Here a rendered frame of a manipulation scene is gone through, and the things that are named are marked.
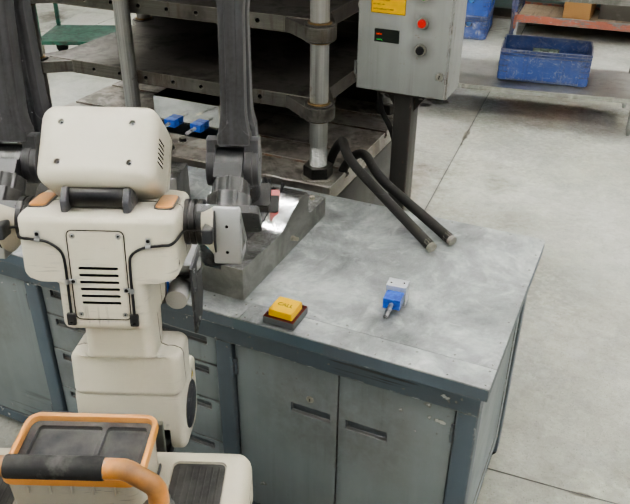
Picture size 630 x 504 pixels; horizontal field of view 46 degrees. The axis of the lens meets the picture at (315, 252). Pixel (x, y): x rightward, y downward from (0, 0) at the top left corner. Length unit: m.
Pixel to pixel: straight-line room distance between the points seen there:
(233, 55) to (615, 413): 2.01
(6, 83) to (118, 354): 0.55
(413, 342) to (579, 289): 1.91
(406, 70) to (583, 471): 1.41
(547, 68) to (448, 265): 3.50
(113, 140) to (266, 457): 1.11
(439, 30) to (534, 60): 3.09
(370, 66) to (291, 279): 0.82
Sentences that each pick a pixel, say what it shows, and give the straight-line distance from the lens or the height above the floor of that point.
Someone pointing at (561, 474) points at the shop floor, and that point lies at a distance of 2.63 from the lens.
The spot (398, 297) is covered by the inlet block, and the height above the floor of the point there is 0.84.
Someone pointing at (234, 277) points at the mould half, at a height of 0.86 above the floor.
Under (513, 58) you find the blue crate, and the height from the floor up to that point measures 0.41.
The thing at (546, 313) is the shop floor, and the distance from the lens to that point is 3.33.
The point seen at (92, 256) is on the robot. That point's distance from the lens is 1.35.
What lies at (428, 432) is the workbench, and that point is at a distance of 1.83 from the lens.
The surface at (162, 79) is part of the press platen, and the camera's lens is 2.74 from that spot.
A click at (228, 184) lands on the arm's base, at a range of 1.39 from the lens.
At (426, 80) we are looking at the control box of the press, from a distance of 2.36.
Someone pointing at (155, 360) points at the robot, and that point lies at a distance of 1.52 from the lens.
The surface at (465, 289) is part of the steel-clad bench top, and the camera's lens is 1.91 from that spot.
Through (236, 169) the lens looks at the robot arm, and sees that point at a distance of 1.41.
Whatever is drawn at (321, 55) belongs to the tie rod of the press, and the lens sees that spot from 2.32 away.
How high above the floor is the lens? 1.83
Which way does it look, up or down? 31 degrees down
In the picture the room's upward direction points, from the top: 1 degrees clockwise
